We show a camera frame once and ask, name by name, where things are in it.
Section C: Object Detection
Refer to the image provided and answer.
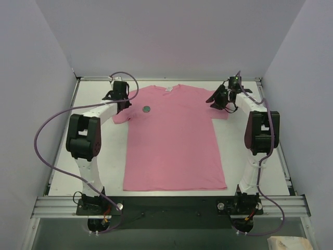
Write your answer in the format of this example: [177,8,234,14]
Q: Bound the pink t-shirt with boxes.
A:
[113,84,228,191]

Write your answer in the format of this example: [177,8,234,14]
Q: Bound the round teal glass brooch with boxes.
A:
[143,106,151,113]

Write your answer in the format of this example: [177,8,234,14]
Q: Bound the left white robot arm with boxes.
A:
[66,81,131,214]

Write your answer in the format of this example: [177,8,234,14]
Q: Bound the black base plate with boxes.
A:
[76,195,263,231]

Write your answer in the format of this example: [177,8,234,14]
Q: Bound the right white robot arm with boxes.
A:
[206,72,280,195]

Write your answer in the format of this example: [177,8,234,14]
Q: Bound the aluminium frame rail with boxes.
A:
[31,78,312,219]

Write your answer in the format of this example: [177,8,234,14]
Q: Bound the beige foam block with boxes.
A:
[267,236,313,250]

